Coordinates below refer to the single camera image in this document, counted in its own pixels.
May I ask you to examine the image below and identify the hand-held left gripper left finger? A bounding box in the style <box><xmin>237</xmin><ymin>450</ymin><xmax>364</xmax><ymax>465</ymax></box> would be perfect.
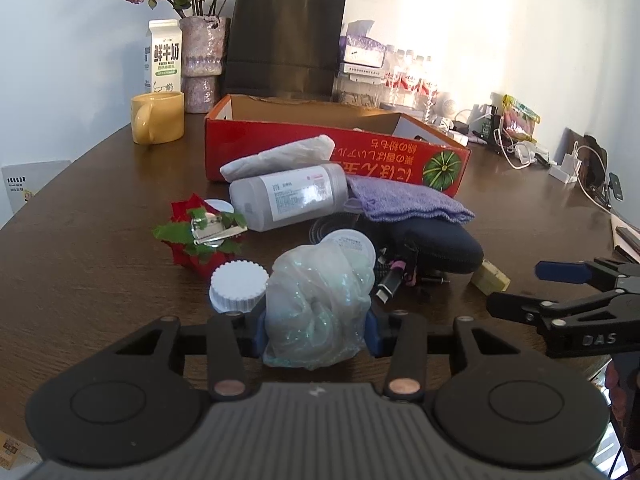
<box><xmin>114</xmin><ymin>311</ymin><xmax>267</xmax><ymax>402</ymax></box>

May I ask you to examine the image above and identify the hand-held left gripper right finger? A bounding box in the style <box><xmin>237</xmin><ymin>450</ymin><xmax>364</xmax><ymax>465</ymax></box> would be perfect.
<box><xmin>367</xmin><ymin>310</ymin><xmax>521</xmax><ymax>402</ymax></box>

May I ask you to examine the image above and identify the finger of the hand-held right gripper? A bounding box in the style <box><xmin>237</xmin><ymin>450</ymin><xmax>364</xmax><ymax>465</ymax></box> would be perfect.
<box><xmin>534</xmin><ymin>256</ymin><xmax>640</xmax><ymax>295</ymax></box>
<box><xmin>486</xmin><ymin>287</ymin><xmax>640</xmax><ymax>333</ymax></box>

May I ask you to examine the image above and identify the clear plastic bag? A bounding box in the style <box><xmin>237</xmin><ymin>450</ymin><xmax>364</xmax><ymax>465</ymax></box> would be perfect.
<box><xmin>262</xmin><ymin>244</ymin><xmax>375</xmax><ymax>372</ymax></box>

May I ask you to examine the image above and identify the white ribbed lid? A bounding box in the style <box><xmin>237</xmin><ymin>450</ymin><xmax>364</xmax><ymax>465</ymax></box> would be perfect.
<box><xmin>209</xmin><ymin>260</ymin><xmax>270</xmax><ymax>314</ymax></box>

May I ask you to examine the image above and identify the purple cloth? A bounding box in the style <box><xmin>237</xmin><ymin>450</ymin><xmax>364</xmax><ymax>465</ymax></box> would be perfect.
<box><xmin>345</xmin><ymin>175</ymin><xmax>476</xmax><ymax>225</ymax></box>

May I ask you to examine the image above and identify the clear labelled plastic container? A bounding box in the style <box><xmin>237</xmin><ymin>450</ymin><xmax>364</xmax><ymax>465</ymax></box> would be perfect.
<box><xmin>229</xmin><ymin>163</ymin><xmax>349</xmax><ymax>233</ymax></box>

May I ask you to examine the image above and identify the red artificial rose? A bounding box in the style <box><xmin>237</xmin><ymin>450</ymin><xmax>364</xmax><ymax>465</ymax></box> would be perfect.
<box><xmin>152</xmin><ymin>193</ymin><xmax>249</xmax><ymax>279</ymax></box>

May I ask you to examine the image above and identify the red cardboard box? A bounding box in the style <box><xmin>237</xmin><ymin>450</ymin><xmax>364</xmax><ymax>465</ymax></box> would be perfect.
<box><xmin>204</xmin><ymin>93</ymin><xmax>472</xmax><ymax>198</ymax></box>

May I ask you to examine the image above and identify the person's right hand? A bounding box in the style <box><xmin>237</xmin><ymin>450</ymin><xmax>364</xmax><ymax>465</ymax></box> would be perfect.
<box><xmin>604</xmin><ymin>360</ymin><xmax>632</xmax><ymax>408</ymax></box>

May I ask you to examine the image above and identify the beige block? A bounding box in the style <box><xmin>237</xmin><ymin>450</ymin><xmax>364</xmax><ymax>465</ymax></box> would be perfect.
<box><xmin>471</xmin><ymin>258</ymin><xmax>512</xmax><ymax>293</ymax></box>

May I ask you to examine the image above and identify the pink lipstick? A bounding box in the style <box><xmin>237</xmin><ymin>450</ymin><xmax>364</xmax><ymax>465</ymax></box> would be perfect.
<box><xmin>390</xmin><ymin>259</ymin><xmax>420</xmax><ymax>287</ymax></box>

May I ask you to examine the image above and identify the dark notebook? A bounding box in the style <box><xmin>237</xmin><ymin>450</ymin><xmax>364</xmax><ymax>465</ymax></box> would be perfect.
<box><xmin>611</xmin><ymin>212</ymin><xmax>640</xmax><ymax>263</ymax></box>

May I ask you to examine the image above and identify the round clear lidded container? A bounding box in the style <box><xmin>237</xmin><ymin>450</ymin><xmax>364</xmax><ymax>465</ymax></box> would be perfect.
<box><xmin>320</xmin><ymin>229</ymin><xmax>376</xmax><ymax>267</ymax></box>

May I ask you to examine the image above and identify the black clip holder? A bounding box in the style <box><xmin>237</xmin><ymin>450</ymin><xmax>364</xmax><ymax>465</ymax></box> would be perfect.
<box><xmin>602</xmin><ymin>172</ymin><xmax>624</xmax><ymax>211</ymax></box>

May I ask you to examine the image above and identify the dark blue pouch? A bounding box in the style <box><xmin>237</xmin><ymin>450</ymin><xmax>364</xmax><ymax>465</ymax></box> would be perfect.
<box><xmin>360</xmin><ymin>220</ymin><xmax>485</xmax><ymax>276</ymax></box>

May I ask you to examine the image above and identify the brown wooden stand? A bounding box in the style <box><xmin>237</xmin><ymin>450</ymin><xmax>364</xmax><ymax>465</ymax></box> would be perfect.
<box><xmin>560</xmin><ymin>127</ymin><xmax>610</xmax><ymax>200</ymax></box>

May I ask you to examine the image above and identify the yellow green snack bag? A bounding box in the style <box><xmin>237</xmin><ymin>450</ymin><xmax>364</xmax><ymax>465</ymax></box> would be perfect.
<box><xmin>501</xmin><ymin>94</ymin><xmax>542</xmax><ymax>144</ymax></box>

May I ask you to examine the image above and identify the rolled white plastic bag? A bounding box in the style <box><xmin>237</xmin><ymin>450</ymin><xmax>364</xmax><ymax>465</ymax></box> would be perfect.
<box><xmin>220</xmin><ymin>135</ymin><xmax>336</xmax><ymax>184</ymax></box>

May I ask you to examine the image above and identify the white round speaker figure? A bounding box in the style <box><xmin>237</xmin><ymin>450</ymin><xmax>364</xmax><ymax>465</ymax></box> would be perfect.
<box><xmin>434</xmin><ymin>94</ymin><xmax>458</xmax><ymax>128</ymax></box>

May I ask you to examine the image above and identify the yellow mug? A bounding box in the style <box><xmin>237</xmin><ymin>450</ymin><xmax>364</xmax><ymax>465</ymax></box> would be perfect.
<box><xmin>131</xmin><ymin>91</ymin><xmax>185</xmax><ymax>145</ymax></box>

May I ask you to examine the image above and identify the pack of water bottles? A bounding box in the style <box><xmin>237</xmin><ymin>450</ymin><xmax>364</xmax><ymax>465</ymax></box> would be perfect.
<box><xmin>384</xmin><ymin>45</ymin><xmax>441</xmax><ymax>111</ymax></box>

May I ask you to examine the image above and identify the clear seed container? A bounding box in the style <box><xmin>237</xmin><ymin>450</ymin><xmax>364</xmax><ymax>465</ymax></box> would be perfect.
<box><xmin>331</xmin><ymin>74</ymin><xmax>387</xmax><ymax>108</ymax></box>

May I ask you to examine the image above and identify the white flat box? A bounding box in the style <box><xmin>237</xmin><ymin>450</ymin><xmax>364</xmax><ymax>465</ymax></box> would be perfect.
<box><xmin>339</xmin><ymin>62</ymin><xmax>386</xmax><ymax>82</ymax></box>

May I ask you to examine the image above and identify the yellow paper card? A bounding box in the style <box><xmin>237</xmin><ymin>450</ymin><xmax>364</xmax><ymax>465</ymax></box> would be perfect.
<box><xmin>0</xmin><ymin>431</ymin><xmax>25</xmax><ymax>466</ymax></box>

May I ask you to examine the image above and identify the white paper sheet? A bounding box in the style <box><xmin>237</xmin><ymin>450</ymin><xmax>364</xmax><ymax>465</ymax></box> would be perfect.
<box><xmin>0</xmin><ymin>160</ymin><xmax>72</xmax><ymax>228</ymax></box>

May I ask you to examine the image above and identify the purple ceramic vase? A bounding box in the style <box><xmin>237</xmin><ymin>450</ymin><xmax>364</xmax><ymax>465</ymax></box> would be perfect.
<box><xmin>179</xmin><ymin>16</ymin><xmax>232</xmax><ymax>114</ymax></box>

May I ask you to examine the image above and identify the purple tissue pack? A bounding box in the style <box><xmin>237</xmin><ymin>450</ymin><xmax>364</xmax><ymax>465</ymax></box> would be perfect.
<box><xmin>339</xmin><ymin>20</ymin><xmax>388</xmax><ymax>68</ymax></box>

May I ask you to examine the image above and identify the white green milk carton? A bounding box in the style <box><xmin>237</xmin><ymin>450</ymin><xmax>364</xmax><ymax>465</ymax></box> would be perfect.
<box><xmin>144</xmin><ymin>19</ymin><xmax>182</xmax><ymax>95</ymax></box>

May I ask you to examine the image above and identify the black paper bag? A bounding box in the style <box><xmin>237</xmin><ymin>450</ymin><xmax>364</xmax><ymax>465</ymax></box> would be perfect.
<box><xmin>221</xmin><ymin>0</ymin><xmax>347</xmax><ymax>102</ymax></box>

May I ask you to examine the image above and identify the white charging cable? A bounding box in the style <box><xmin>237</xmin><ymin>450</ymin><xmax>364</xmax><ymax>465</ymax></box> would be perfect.
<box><xmin>492</xmin><ymin>127</ymin><xmax>551</xmax><ymax>170</ymax></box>

